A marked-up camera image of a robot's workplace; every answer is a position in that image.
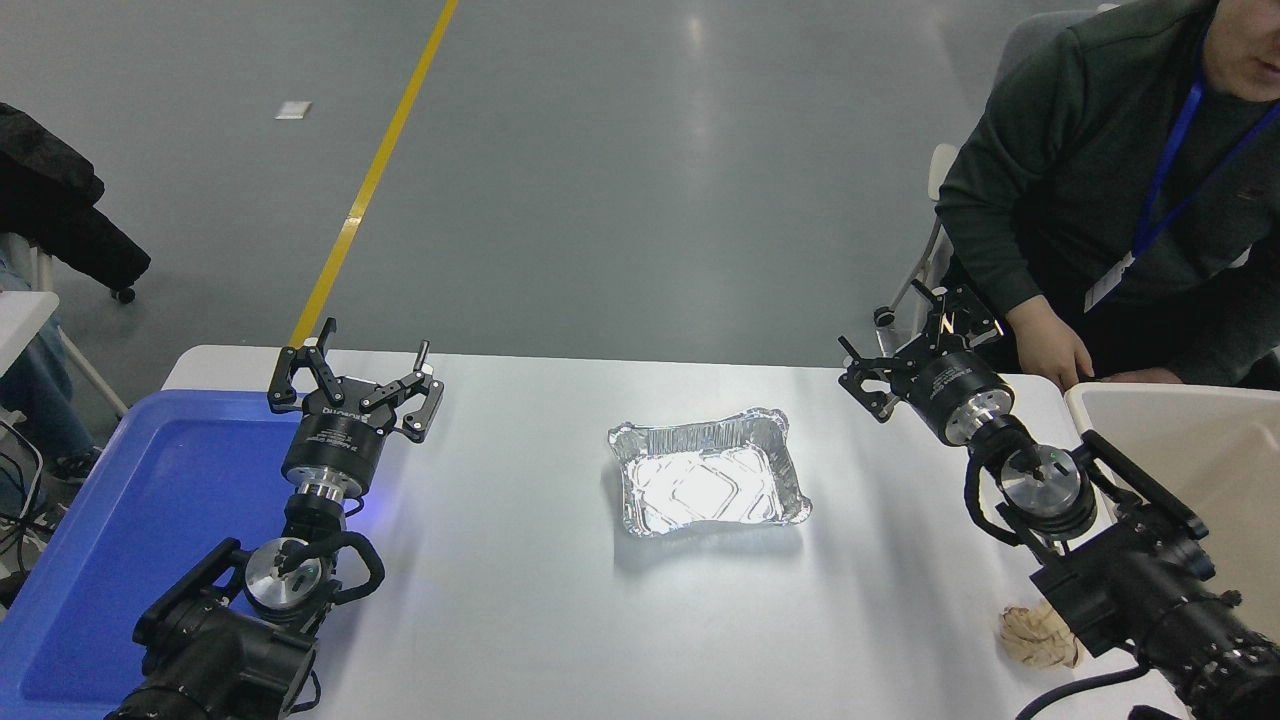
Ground small white table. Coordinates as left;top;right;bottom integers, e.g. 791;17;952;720
0;290;131;421

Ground black jacket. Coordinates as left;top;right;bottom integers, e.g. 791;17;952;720
0;100;153;296

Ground silver foil tray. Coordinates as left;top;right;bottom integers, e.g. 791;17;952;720
606;406;814;540

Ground blue plastic tray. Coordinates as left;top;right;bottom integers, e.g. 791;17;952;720
0;388;393;706

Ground white office chair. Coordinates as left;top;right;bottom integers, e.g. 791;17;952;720
873;5;1121;331

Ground large pale bin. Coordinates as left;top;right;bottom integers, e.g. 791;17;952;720
1063;380;1280;641

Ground black cables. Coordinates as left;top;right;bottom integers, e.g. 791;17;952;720
0;415;49;566

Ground person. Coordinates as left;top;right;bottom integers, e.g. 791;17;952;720
0;255;103;488
935;0;1280;393

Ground crumpled tan paper ball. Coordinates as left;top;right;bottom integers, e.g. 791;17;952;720
998;600;1086;671

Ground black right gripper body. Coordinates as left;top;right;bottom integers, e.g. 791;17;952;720
900;345;1009;435

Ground person's right hand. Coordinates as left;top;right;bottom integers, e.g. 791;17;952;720
1005;295;1096;393

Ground blue lanyard with badge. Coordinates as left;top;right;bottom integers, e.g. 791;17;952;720
1083;75;1280;316

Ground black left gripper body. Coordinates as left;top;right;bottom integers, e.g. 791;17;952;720
281;396;399;492

